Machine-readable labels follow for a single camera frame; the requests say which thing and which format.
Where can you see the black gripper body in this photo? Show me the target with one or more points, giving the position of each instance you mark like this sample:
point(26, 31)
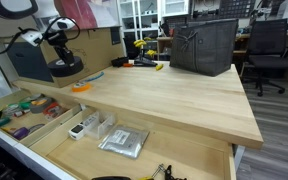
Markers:
point(58, 41)

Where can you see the large black tape roll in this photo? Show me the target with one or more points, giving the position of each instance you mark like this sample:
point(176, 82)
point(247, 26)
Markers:
point(59, 68)

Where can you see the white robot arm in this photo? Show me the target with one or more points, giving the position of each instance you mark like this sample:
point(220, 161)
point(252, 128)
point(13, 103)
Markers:
point(48, 22)

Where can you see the orange tape roll on table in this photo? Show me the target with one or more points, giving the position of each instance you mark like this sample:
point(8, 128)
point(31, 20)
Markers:
point(81, 86)

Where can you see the orange tape dispenser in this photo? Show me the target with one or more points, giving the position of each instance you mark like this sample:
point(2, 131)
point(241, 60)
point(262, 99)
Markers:
point(53, 111)

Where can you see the white left drawer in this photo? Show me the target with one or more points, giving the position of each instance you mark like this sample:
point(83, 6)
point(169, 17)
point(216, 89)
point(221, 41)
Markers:
point(15, 113)

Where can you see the white drawer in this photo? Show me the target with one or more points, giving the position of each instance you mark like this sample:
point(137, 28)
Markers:
point(83, 144)
point(15, 113)

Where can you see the solid purple tape roll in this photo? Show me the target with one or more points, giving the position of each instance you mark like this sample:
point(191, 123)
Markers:
point(20, 133)

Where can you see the white right drawer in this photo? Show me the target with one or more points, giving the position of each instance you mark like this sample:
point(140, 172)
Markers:
point(83, 144)

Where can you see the large cardboard box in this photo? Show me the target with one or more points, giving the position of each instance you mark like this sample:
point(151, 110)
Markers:
point(96, 49)

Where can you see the yellow black clamps pile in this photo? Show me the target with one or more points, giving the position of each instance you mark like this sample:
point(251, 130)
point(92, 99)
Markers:
point(140, 56)

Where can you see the clear plastic tray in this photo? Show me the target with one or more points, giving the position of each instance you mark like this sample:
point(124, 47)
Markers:
point(98, 124)

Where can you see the white handheld meter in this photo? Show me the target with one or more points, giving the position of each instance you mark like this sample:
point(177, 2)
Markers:
point(77, 132)

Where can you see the silver foil bag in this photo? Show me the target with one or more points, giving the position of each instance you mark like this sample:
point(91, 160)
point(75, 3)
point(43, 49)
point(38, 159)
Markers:
point(124, 140)

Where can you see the grey fabric tote bag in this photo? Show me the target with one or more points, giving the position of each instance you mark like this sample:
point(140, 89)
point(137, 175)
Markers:
point(204, 47)

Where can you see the yellow black spring clamp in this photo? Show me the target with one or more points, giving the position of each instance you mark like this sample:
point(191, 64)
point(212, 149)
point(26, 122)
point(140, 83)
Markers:
point(167, 173)

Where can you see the black office chair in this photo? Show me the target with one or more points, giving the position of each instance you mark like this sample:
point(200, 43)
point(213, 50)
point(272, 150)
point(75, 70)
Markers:
point(267, 50)

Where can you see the grey duct tape roll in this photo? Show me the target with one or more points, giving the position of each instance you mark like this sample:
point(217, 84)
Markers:
point(37, 106)

